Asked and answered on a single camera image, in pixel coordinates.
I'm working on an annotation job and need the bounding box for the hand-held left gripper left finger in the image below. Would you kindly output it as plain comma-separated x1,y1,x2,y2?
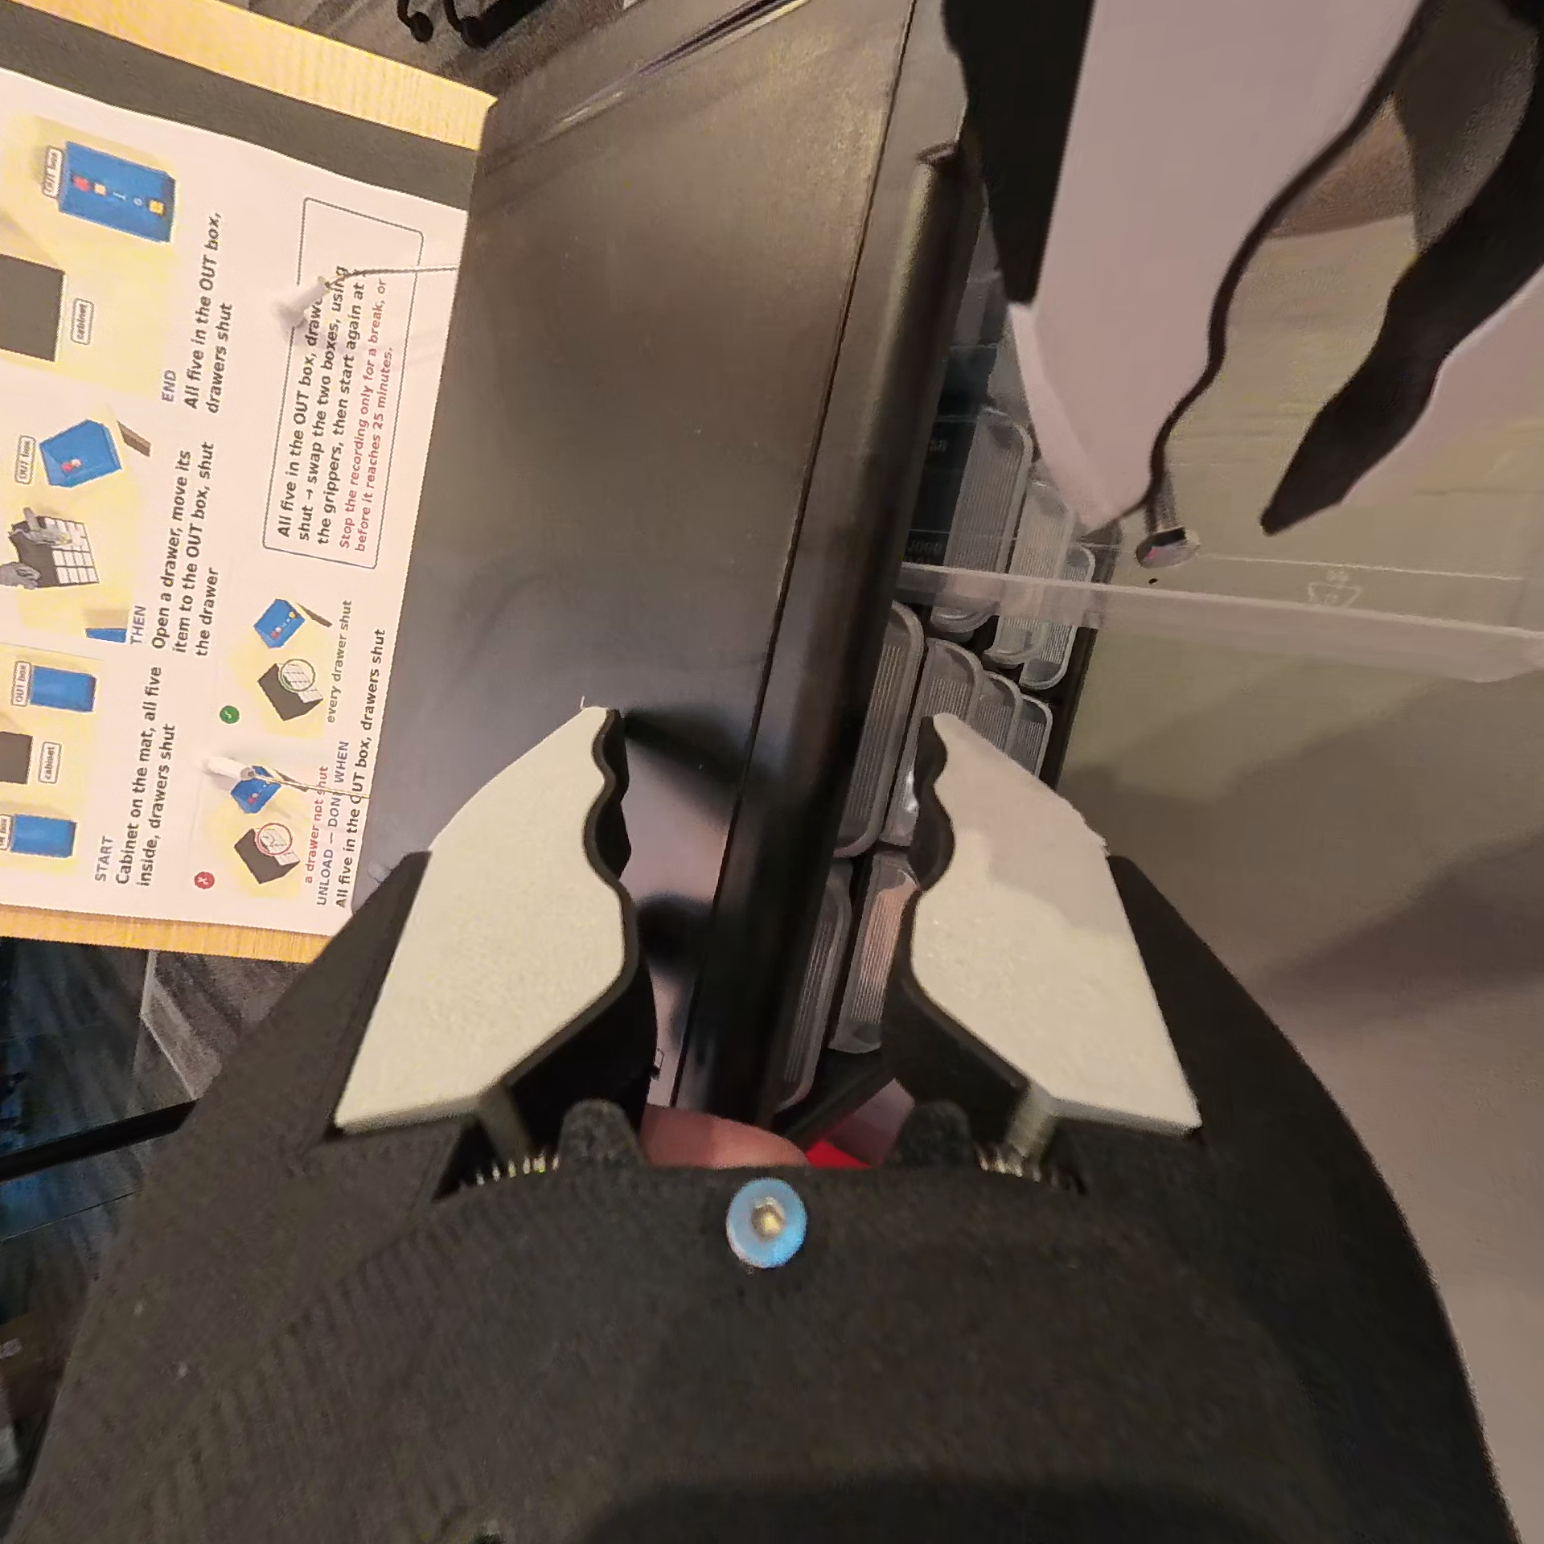
329,706,658,1136

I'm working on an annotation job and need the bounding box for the array of clear cabinet drawers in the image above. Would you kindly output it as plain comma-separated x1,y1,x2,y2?
785,278,1094,1100

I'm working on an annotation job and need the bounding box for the clear plastic drawer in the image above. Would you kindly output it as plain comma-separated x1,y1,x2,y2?
899,537,1544,690

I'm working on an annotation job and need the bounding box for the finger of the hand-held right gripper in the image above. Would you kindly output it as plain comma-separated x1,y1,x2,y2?
1002,0,1430,572
1261,0,1544,535

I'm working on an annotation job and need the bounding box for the black drawer cabinet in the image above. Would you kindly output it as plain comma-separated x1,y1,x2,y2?
349,0,1112,1118

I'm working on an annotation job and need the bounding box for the printed instruction sheet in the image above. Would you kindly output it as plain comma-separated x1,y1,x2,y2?
0,67,472,943

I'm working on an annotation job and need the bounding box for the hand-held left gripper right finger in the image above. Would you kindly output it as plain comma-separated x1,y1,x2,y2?
886,712,1204,1142

